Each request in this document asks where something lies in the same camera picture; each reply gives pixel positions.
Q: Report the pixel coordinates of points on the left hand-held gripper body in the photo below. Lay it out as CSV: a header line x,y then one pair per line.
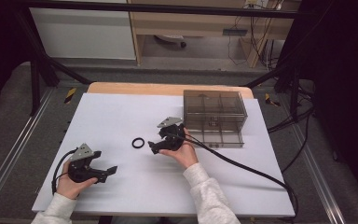
x,y
80,169

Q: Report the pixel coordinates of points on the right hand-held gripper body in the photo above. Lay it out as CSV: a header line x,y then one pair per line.
x,y
173,137

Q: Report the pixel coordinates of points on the clear grey drawer box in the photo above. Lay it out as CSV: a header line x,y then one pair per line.
x,y
214,105

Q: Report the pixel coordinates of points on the person's left hand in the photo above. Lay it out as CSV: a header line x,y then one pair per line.
x,y
68,187

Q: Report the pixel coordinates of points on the person's right hand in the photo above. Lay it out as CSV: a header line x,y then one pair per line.
x,y
185,155

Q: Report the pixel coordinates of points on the white foam board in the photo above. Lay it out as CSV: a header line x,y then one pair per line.
x,y
130,109

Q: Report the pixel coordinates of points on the wooden table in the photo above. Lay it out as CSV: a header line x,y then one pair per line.
x,y
136,88

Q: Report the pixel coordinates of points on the yellow black tape strip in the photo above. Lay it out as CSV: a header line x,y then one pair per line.
x,y
70,95
271,100

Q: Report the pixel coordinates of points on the black metal stand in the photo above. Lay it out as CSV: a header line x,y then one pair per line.
x,y
34,84
294,93

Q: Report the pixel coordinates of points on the office chair base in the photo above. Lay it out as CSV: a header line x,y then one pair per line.
x,y
171,38

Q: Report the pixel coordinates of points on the light wooden desk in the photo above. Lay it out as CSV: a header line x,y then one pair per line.
x,y
199,23

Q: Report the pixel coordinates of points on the white cabinet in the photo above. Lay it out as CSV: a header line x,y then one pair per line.
x,y
84,34

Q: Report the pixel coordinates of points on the grey power strip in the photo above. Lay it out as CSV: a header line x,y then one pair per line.
x,y
234,32

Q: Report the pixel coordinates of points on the black metal crossbar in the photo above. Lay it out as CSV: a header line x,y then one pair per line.
x,y
167,8

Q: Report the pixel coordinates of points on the aluminium floor rail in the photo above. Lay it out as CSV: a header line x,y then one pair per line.
x,y
320,180
15,149

